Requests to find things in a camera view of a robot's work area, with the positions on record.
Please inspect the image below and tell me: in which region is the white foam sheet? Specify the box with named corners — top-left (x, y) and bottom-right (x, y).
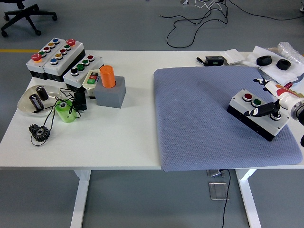
top-left (242, 45), bottom-right (304, 87)

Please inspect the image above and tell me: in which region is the orange plastic cylinder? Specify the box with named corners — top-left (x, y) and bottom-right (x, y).
top-left (99, 65), bottom-right (116, 89)

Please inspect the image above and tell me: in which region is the white floor cable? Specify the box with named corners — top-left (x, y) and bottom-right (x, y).
top-left (194, 0), bottom-right (223, 11)

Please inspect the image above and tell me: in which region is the black foam ring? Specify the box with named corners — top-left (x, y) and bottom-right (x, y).
top-left (276, 59), bottom-right (292, 71)
top-left (256, 55), bottom-right (273, 67)

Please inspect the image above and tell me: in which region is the white four-control button box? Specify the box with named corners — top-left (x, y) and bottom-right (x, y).
top-left (63, 54), bottom-right (105, 92)
top-left (227, 89), bottom-right (290, 143)

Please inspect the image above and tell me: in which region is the five-button box with mushroom button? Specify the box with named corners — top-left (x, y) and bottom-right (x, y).
top-left (42, 38), bottom-right (86, 83)
top-left (25, 38), bottom-right (64, 80)

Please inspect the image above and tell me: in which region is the grey block with hole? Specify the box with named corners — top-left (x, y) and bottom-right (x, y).
top-left (94, 76), bottom-right (126, 109)

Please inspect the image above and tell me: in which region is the black cable under table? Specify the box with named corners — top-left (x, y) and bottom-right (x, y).
top-left (219, 169), bottom-right (231, 228)

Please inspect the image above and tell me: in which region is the looped black floor cable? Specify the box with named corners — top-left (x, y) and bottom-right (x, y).
top-left (159, 4), bottom-right (229, 48)

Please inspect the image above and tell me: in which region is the black office chair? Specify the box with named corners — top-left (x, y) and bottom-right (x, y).
top-left (0, 0), bottom-right (58, 38)

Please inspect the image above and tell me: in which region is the black power adapter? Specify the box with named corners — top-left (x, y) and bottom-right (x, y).
top-left (73, 91), bottom-right (88, 112)

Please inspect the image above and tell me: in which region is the clear bubble wrap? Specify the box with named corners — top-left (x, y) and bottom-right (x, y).
top-left (276, 41), bottom-right (304, 65)

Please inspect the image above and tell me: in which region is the green plastic cylinder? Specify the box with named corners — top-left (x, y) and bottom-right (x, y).
top-left (54, 99), bottom-right (78, 124)

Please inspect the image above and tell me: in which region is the long black floor cable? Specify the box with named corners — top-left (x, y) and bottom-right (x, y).
top-left (228, 0), bottom-right (304, 21)

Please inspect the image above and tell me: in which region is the black device with green connector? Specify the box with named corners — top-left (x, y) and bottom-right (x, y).
top-left (204, 56), bottom-right (224, 67)

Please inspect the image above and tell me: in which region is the black cylindrical capacitor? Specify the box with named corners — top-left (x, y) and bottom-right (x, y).
top-left (35, 85), bottom-right (49, 101)
top-left (28, 94), bottom-right (45, 110)

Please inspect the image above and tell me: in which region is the white wall switch plate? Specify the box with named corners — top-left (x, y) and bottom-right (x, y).
top-left (219, 48), bottom-right (247, 65)

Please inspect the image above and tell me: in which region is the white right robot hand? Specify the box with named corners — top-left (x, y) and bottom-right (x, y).
top-left (244, 77), bottom-right (301, 117)

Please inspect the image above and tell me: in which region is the black metal gear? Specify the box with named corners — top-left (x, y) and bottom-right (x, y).
top-left (28, 123), bottom-right (52, 143)

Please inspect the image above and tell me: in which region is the silver metal bowl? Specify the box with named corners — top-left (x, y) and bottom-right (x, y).
top-left (17, 85), bottom-right (63, 117)

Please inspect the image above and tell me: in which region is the thin black cord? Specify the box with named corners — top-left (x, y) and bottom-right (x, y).
top-left (30, 87), bottom-right (83, 147)

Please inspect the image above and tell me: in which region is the cream red-green switch box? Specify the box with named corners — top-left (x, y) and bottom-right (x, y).
top-left (82, 69), bottom-right (102, 98)

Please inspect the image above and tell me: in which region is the brass valve with red handle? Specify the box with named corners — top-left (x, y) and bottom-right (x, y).
top-left (286, 82), bottom-right (304, 98)

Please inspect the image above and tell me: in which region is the metal floor socket box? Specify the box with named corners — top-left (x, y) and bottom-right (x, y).
top-left (206, 169), bottom-right (226, 178)

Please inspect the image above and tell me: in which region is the metal floor socket plate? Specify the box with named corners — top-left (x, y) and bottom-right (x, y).
top-left (208, 181), bottom-right (230, 201)

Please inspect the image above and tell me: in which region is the blue-grey textured mat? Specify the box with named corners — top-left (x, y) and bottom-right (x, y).
top-left (153, 66), bottom-right (303, 172)

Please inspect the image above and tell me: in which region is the white table leg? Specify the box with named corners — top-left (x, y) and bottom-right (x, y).
top-left (70, 170), bottom-right (92, 228)
top-left (235, 169), bottom-right (262, 228)

